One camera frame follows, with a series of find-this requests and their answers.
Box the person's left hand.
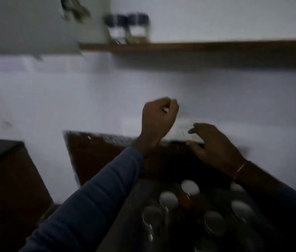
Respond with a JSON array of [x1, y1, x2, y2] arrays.
[[133, 97, 180, 156]]

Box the person's right hand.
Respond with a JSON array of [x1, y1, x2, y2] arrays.
[[185, 122, 246, 177]]

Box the orange turmeric jar steel lid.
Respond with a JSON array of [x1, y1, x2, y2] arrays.
[[180, 180, 201, 209]]

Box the white cabinet shelves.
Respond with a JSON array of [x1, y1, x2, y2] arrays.
[[0, 0, 296, 57]]

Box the dark-lid spice jar pale contents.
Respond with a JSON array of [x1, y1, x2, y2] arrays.
[[126, 13, 151, 44]]

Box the black pepper jar grey lid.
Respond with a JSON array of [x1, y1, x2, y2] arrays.
[[103, 14, 127, 45]]

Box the wooden cabinet door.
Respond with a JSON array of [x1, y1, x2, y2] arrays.
[[0, 0, 85, 56]]

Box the person's left forearm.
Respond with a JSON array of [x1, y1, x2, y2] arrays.
[[19, 144, 146, 252]]

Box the metal cabinet hinge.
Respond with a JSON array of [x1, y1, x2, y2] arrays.
[[60, 0, 91, 24]]

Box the red thread bracelet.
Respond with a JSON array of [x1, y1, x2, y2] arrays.
[[233, 160, 247, 181]]

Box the dark brown wooden wall panel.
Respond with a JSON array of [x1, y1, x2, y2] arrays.
[[63, 130, 232, 188]]

